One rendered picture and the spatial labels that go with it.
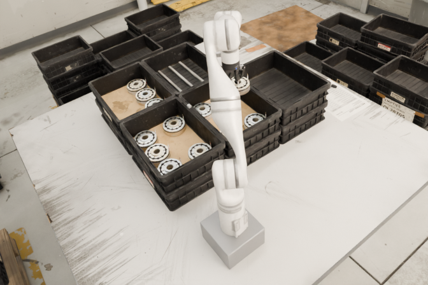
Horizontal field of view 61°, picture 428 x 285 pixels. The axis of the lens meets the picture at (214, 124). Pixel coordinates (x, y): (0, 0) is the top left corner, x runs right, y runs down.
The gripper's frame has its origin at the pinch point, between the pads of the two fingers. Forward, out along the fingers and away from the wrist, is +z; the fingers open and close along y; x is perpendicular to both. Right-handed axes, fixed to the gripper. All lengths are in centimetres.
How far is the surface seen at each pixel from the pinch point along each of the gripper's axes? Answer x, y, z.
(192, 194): -18.4, -36.9, 27.3
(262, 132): -19.4, 0.3, 13.3
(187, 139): 1.3, -25.2, 17.3
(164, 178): -20, -47, 8
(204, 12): 254, 143, 98
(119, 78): 59, -31, 11
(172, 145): 2.5, -32.1, 17.4
